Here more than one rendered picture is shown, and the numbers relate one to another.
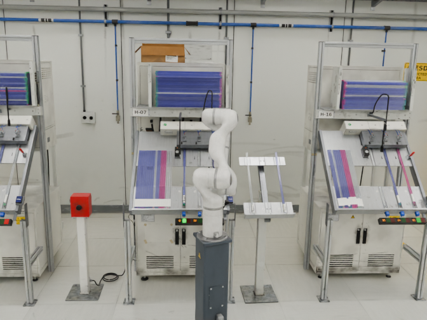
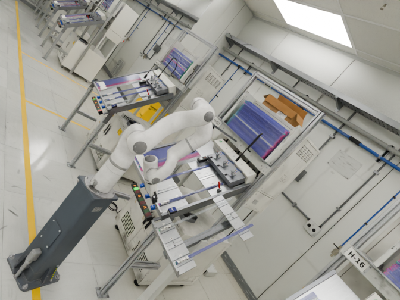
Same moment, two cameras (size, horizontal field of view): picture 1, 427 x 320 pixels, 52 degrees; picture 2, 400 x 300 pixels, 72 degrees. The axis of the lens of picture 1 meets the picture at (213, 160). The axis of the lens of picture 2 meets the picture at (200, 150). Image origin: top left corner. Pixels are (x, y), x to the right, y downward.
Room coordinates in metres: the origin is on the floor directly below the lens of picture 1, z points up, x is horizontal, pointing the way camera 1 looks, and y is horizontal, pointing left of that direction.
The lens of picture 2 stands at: (1.72, -1.27, 1.51)
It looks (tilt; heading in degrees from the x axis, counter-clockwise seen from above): 11 degrees down; 47
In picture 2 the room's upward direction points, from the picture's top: 41 degrees clockwise
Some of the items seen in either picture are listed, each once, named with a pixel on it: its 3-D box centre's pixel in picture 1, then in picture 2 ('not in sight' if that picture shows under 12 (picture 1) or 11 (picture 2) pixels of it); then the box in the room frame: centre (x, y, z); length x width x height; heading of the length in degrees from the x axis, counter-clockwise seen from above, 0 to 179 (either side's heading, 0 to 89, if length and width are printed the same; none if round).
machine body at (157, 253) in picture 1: (181, 230); (169, 232); (3.52, 0.27, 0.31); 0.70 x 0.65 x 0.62; 93
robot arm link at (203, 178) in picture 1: (208, 187); (130, 144); (2.49, 0.03, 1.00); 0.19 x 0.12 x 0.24; 79
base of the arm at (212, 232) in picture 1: (212, 221); (108, 175); (2.49, 0.00, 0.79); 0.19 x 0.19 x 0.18
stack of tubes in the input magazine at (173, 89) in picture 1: (189, 89); (258, 129); (3.40, 0.20, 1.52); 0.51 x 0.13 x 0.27; 93
